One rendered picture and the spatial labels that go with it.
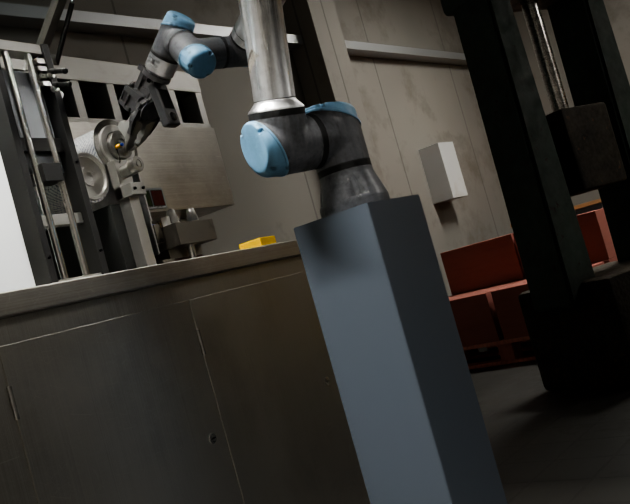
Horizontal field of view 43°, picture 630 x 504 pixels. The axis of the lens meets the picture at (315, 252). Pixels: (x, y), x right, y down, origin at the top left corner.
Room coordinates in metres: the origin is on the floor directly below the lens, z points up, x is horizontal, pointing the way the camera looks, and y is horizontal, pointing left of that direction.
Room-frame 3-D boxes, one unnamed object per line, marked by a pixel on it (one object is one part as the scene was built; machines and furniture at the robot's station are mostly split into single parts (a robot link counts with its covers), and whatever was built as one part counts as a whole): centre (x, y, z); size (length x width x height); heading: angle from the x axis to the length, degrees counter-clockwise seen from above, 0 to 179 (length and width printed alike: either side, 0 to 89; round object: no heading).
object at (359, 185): (1.71, -0.11, 0.95); 0.15 x 0.15 x 0.10
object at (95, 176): (2.01, 0.59, 1.17); 0.26 x 0.12 x 0.12; 59
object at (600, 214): (5.14, -1.22, 0.37); 1.27 x 0.91 x 0.75; 51
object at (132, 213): (1.99, 0.40, 1.05); 0.06 x 0.05 x 0.31; 59
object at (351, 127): (1.70, -0.10, 1.07); 0.13 x 0.12 x 0.14; 123
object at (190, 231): (2.28, 0.47, 1.00); 0.40 x 0.16 x 0.06; 59
